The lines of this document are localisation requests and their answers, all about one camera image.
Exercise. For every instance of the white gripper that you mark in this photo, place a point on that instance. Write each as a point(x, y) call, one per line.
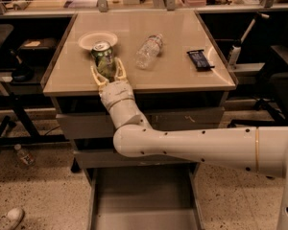
point(116, 92)

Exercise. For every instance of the green soda can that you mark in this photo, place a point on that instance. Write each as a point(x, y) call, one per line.
point(104, 59)

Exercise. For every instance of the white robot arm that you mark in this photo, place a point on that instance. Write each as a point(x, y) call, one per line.
point(226, 147)

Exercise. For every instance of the grey top drawer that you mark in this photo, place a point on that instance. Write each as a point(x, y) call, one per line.
point(99, 124)

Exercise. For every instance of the grey drawer cabinet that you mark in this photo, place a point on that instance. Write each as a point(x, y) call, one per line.
point(172, 80)

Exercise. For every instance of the grey middle drawer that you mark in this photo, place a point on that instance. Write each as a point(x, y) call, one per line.
point(100, 153)

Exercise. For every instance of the grey open bottom drawer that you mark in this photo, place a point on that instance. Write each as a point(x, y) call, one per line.
point(161, 197)

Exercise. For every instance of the clear plastic water bottle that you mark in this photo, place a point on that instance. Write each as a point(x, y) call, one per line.
point(148, 51)

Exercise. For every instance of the white paper bowl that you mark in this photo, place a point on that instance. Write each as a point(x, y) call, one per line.
point(86, 41)

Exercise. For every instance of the black box under desk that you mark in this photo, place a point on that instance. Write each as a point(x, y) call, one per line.
point(38, 48)

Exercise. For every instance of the black joystick device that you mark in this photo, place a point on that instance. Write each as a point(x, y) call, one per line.
point(22, 72)

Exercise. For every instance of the dark blue snack bar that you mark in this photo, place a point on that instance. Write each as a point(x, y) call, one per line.
point(199, 60)

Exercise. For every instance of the water bottle on floor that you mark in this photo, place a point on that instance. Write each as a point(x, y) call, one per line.
point(24, 155)

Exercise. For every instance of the white handheld tool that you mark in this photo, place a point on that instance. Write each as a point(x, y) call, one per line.
point(235, 49)

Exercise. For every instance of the black office chair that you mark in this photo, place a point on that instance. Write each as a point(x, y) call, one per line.
point(278, 80)

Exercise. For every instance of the white shoe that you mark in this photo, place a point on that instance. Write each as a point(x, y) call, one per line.
point(12, 219)

